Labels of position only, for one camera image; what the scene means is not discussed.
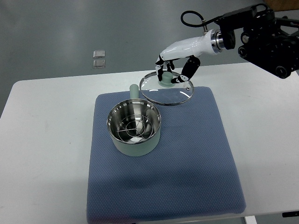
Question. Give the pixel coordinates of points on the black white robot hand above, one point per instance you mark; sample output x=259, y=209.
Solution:
x=211, y=43

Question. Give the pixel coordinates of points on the glass pot lid green knob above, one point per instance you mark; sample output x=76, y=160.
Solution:
x=165, y=92

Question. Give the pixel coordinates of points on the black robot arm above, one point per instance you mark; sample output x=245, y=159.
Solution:
x=264, y=43

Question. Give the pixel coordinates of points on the green steel pot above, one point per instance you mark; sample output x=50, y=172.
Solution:
x=131, y=106

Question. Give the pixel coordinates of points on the upper metal floor plate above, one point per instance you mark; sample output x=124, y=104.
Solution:
x=99, y=54

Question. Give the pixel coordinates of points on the metal floor plate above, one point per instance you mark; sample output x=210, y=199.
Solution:
x=99, y=54
x=99, y=63

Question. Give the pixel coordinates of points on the lower metal floor plate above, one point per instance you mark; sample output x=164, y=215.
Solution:
x=99, y=63

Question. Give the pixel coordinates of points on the blue quilted mat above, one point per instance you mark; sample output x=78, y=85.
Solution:
x=190, y=173

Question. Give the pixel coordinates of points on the wire steaming rack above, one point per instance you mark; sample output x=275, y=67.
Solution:
x=134, y=128

